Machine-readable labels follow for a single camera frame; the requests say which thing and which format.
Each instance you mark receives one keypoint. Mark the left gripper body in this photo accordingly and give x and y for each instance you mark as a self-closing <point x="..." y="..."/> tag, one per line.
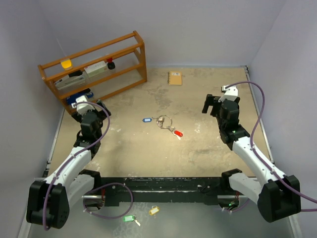
<point x="101" y="115"/>

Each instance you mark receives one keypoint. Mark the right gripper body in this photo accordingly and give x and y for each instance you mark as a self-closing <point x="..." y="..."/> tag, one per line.
<point x="213" y="101"/>

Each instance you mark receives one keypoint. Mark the red key tag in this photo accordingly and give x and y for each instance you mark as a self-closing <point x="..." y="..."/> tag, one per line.
<point x="178" y="133"/>

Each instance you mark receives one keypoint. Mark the large metal keyring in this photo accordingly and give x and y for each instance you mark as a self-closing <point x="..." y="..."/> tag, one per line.
<point x="167" y="122"/>

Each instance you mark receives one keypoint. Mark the bunch of metal keys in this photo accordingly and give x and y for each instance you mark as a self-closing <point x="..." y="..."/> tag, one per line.
<point x="160" y="121"/>

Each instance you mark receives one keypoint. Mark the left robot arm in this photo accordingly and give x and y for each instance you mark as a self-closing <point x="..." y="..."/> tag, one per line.
<point x="50" y="200"/>

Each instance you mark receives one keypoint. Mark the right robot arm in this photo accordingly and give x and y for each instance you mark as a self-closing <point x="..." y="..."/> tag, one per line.
<point x="274" y="193"/>

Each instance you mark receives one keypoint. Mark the blue stapler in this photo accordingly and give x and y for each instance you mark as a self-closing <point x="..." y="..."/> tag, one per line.
<point x="72" y="99"/>

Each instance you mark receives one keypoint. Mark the white stapler on shelf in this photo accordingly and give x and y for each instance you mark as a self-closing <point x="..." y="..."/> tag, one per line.
<point x="75" y="78"/>

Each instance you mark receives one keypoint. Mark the white box on shelf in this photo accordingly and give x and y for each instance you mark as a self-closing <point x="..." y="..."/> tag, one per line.
<point x="96" y="69"/>

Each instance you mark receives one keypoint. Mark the yellow lidded container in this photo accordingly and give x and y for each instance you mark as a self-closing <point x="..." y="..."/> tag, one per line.
<point x="66" y="64"/>

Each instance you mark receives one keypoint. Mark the brown spiral notebook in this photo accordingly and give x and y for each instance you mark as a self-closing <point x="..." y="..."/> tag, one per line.
<point x="175" y="78"/>

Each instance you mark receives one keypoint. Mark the wooden shelf rack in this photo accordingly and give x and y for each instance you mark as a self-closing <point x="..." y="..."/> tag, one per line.
<point x="106" y="70"/>

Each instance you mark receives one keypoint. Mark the green key tag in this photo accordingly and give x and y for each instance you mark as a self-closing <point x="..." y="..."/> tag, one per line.
<point x="131" y="218"/>

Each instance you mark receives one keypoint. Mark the yellow key tag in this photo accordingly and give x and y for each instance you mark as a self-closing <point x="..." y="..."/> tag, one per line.
<point x="154" y="210"/>

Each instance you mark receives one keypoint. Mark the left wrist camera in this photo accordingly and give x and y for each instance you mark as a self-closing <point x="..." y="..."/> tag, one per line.
<point x="82" y="107"/>

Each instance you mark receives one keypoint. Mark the black base frame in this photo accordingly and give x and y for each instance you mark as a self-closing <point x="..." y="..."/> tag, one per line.
<point x="206" y="190"/>

